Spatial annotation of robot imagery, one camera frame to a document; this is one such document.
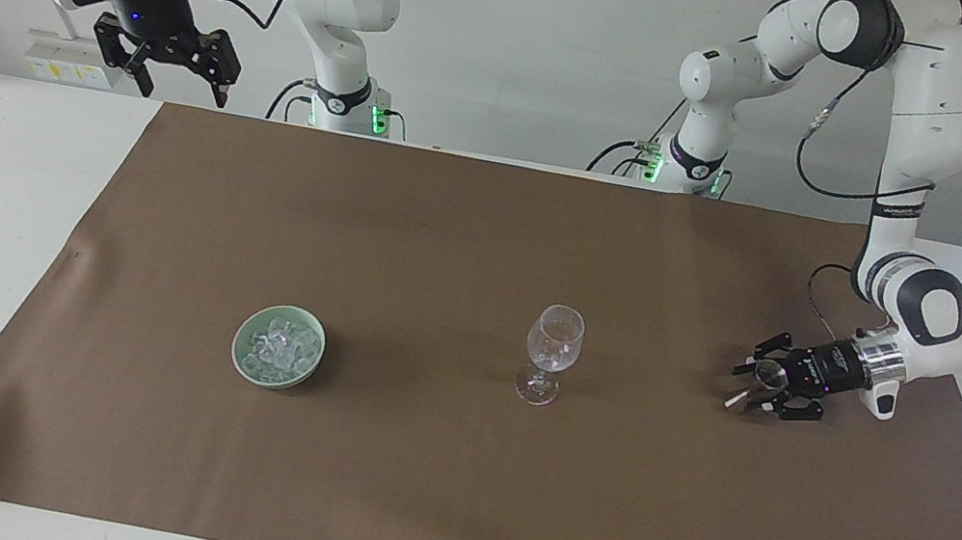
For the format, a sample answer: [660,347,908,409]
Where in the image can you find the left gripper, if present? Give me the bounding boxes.
[727,323,878,436]

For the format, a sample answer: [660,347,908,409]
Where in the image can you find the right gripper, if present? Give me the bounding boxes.
[84,0,254,114]

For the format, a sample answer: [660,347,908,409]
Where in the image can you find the small clear glass cup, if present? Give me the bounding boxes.
[722,353,790,421]

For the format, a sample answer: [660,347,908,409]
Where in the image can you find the clear wine glass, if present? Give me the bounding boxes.
[512,299,591,414]

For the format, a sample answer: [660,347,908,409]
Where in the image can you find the clear ice cubes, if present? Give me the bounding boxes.
[242,315,322,382]

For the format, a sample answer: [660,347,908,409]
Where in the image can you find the green ceramic bowl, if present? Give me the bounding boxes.
[225,296,334,398]

